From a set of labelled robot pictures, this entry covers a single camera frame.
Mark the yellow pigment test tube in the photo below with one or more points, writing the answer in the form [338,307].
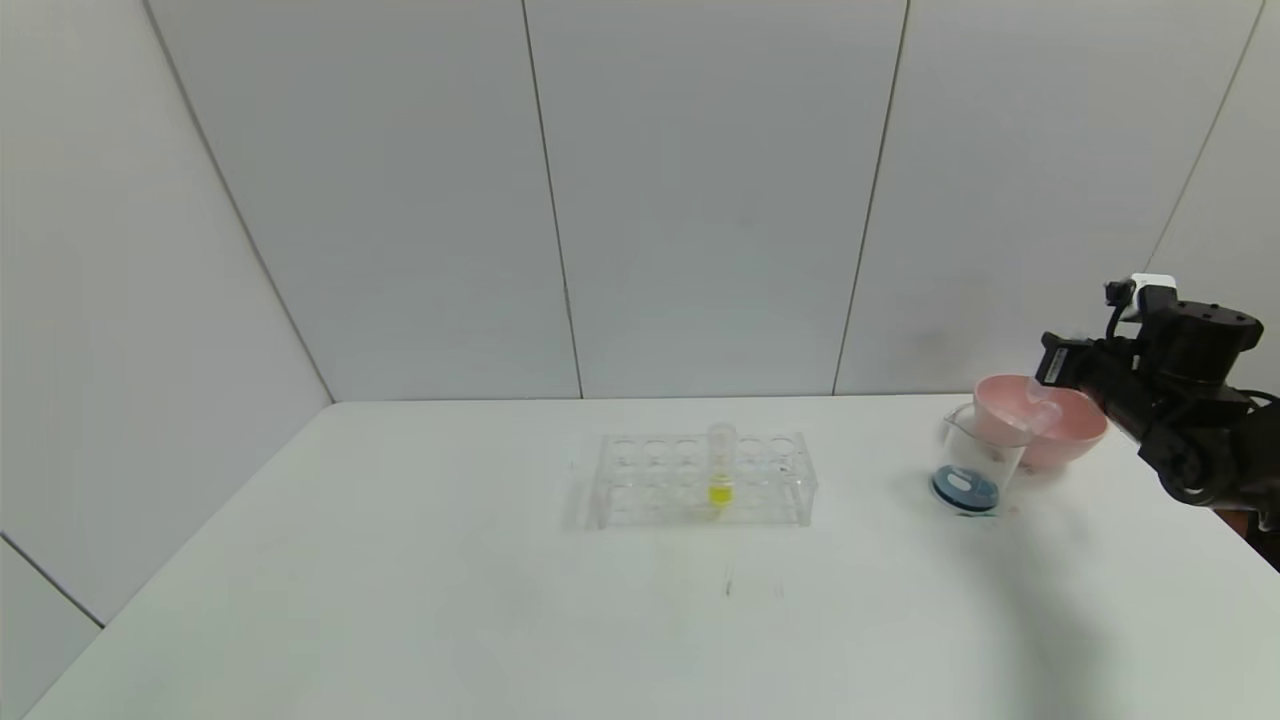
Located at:
[720,492]

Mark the red pigment test tube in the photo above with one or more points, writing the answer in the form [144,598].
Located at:
[1042,415]

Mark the clear glass beaker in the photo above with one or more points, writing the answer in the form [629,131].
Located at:
[965,488]

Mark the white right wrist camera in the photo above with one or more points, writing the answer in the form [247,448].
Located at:
[1150,290]

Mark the blue pigment test tube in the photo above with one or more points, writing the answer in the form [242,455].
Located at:
[1032,392]

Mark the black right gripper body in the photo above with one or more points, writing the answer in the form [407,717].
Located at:
[1058,362]

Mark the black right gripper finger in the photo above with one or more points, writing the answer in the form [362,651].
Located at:
[1070,362]

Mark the clear plastic test tube rack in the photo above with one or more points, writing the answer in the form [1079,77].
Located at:
[650,480]

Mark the pink bowl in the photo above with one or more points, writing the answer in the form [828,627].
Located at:
[1060,440]

